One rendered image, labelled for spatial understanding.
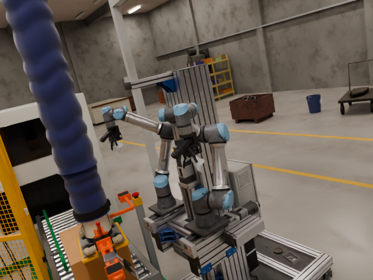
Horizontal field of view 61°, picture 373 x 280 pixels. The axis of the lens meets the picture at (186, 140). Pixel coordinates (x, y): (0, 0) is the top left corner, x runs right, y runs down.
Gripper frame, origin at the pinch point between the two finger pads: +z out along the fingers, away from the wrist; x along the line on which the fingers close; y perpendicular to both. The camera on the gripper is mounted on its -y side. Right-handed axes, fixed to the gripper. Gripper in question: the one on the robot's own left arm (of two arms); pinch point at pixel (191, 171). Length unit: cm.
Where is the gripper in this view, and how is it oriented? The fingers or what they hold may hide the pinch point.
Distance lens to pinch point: 166.3
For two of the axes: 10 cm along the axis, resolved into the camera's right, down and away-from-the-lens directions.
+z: 2.1, 9.5, 2.4
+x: -5.8, -0.7, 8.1
